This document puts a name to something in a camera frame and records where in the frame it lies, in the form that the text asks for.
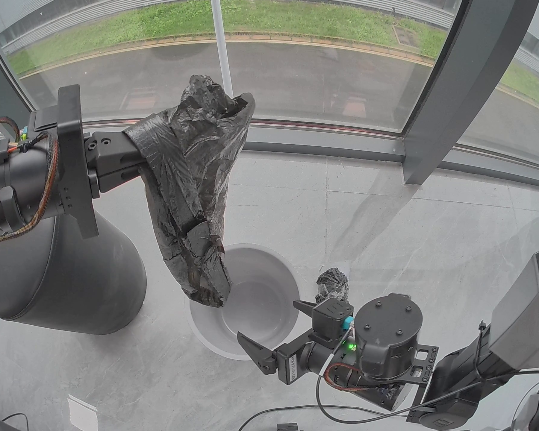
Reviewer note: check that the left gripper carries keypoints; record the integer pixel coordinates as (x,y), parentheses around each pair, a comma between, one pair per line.
(74,173)

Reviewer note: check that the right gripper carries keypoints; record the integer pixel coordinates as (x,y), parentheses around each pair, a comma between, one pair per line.
(296,362)

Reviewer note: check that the black plastic bag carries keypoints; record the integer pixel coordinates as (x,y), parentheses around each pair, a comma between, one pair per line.
(193,164)

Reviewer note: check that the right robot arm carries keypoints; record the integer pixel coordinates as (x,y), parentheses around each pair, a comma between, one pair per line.
(386,335)

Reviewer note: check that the white trash bin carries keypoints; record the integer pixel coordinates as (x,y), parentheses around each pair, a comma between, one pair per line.
(256,303)

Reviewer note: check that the crumpled black plastic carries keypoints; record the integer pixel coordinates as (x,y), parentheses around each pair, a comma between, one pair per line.
(333,283)

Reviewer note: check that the dark grey round chair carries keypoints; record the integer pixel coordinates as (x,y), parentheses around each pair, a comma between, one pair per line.
(63,281)

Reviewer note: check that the window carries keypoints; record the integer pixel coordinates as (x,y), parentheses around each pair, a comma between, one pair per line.
(269,52)

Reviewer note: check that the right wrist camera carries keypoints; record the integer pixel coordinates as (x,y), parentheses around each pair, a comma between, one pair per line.
(331,319)

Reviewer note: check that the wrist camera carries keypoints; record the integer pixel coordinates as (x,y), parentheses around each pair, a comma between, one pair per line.
(44,119)
(331,319)

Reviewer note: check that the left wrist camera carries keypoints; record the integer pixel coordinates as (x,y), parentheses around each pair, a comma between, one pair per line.
(44,119)

